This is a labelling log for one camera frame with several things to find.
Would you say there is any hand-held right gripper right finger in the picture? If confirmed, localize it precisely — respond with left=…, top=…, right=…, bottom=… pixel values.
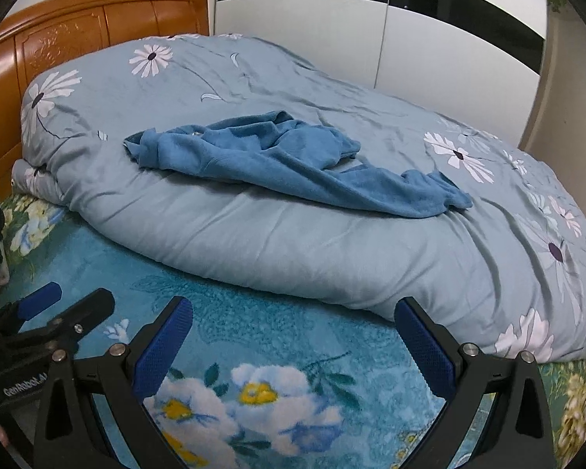
left=395, top=297, right=560, bottom=469

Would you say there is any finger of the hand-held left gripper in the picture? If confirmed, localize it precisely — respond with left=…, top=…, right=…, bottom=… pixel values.
left=0, top=282, right=63, bottom=338
left=10, top=288, right=115, bottom=353

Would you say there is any grey-blue floral quilt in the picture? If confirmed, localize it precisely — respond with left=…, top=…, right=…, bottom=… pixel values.
left=11, top=32, right=586, bottom=367

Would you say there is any teal floral blanket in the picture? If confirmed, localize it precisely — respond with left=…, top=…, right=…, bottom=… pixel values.
left=0, top=193, right=586, bottom=469

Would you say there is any wooden headboard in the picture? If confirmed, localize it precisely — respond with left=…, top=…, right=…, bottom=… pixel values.
left=0, top=0, right=211, bottom=201

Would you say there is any white wardrobe with black stripe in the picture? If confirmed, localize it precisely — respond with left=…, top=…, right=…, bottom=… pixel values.
left=214, top=0, right=550, bottom=150

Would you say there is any blue fleece sweatshirt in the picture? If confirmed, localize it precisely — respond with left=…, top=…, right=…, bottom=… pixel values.
left=123, top=110, right=473, bottom=219

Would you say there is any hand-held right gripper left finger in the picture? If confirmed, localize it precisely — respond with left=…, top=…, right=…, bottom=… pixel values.
left=32, top=295, right=193, bottom=469

